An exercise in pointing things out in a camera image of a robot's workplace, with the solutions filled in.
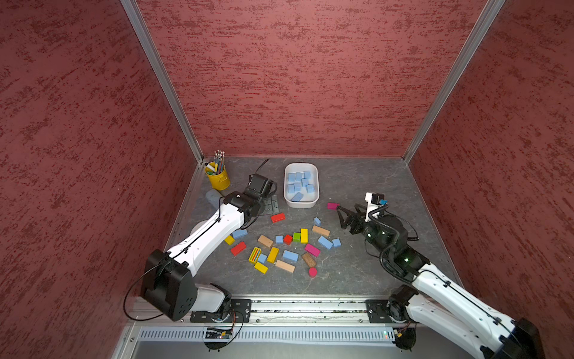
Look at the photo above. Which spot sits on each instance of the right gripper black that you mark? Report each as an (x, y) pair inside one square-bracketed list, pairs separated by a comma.
[(359, 220)]

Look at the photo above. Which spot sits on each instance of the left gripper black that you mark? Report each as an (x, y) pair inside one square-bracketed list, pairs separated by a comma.
[(270, 208)]

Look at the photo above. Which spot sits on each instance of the long blue block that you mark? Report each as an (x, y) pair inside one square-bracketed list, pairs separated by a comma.
[(238, 234), (326, 243), (297, 197)]

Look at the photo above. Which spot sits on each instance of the white plastic tub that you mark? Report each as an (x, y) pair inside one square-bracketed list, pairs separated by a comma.
[(309, 199)]

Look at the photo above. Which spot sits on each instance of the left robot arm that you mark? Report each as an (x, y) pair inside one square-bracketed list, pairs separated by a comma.
[(168, 280)]

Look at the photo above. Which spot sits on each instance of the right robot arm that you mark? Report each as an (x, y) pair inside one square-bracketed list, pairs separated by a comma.
[(429, 297)]

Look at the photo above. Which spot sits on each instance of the yellow block under arm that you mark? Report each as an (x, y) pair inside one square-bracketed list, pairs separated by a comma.
[(229, 240)]

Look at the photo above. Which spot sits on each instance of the red long block upper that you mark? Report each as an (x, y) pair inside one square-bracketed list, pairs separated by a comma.
[(278, 217)]

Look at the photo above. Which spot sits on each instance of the magenta block top right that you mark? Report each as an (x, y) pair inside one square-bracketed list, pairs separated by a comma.
[(332, 206)]

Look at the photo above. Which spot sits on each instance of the magenta block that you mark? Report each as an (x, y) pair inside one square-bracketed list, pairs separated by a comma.
[(312, 250), (332, 206)]

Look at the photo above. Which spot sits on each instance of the tan block left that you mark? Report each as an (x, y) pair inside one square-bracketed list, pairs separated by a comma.
[(265, 241)]

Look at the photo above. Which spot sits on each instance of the tan block right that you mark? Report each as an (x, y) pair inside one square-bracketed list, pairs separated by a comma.
[(321, 231)]

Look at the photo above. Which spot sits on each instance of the yellow upright block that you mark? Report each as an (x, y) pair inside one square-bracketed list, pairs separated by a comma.
[(304, 236)]

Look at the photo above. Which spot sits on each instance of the yellow long block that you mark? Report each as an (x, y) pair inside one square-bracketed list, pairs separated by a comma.
[(273, 255)]

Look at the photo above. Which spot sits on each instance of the magenta block centre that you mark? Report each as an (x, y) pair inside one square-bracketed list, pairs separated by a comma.
[(312, 250)]

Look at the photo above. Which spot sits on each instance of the striped yellow block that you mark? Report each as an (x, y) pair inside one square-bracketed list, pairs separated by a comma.
[(255, 254)]

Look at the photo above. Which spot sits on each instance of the red block left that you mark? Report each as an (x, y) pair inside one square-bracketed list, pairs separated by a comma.
[(237, 249)]

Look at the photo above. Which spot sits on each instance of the yellow pencil bucket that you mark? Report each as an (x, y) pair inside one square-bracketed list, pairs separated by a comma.
[(218, 176)]

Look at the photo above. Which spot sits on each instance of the dark wood block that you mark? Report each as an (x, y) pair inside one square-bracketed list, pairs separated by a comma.
[(309, 260)]

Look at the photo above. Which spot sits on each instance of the grey glasses case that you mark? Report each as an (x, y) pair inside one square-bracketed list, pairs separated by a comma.
[(215, 198)]

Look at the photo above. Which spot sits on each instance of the red cylinder block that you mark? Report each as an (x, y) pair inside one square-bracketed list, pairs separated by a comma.
[(312, 272)]

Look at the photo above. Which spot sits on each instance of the pencils in bucket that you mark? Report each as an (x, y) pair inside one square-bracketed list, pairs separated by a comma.
[(217, 161)]

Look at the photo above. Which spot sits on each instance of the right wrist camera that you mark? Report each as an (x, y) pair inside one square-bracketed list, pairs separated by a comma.
[(374, 202)]

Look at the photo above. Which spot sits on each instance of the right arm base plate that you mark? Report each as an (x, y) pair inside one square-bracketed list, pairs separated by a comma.
[(381, 311)]

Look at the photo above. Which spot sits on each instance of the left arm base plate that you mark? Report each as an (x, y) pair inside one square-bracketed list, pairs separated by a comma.
[(231, 311)]

